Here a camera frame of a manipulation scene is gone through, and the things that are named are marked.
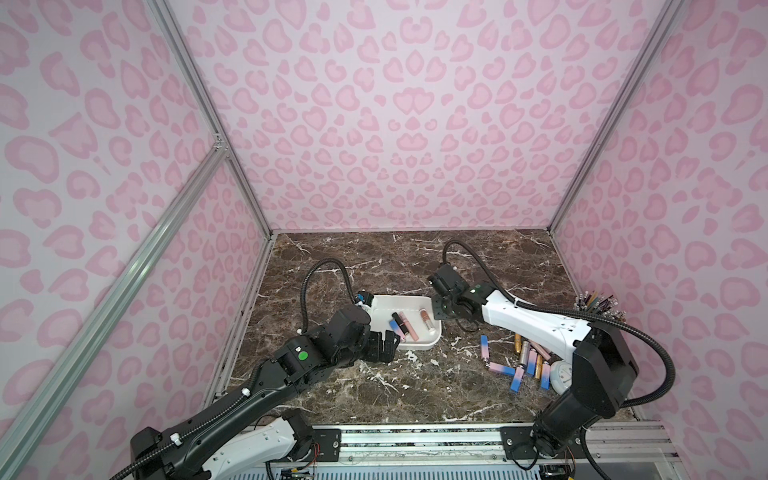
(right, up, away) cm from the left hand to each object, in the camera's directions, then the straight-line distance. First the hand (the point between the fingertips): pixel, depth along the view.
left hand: (388, 336), depth 72 cm
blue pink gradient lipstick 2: (+28, -7, +16) cm, 33 cm away
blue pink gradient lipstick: (+3, -3, +19) cm, 19 cm away
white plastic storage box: (+7, 0, +23) cm, 24 cm away
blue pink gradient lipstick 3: (+35, -15, +10) cm, 39 cm away
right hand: (+16, +5, +15) cm, 23 cm away
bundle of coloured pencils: (+58, +6, +10) cm, 59 cm away
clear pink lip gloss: (+6, -3, +20) cm, 22 cm away
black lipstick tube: (+3, -1, +23) cm, 23 cm away
